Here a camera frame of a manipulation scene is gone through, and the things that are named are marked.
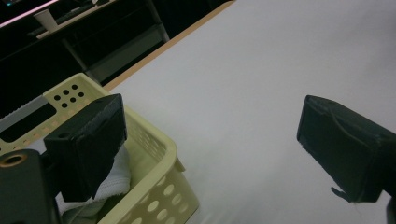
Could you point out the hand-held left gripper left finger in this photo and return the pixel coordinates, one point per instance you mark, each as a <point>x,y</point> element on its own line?
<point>90,146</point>

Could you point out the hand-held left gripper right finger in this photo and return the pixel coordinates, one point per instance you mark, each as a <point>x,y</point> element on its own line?
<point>348,149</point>

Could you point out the light grey tank top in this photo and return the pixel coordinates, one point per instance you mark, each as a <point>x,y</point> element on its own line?
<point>115,179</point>

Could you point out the pale yellow perforated plastic basket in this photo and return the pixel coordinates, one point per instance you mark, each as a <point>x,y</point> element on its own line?
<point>157,147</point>

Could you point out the white framed desk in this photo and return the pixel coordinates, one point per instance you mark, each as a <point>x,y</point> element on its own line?
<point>130,53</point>

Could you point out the white table mat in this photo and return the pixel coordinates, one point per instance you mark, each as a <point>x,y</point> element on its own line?
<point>249,77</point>

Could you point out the white paper cup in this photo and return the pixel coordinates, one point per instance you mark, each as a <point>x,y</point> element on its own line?
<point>46,20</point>

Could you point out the pink light strip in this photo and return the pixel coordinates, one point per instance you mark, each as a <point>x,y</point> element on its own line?
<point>28,12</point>

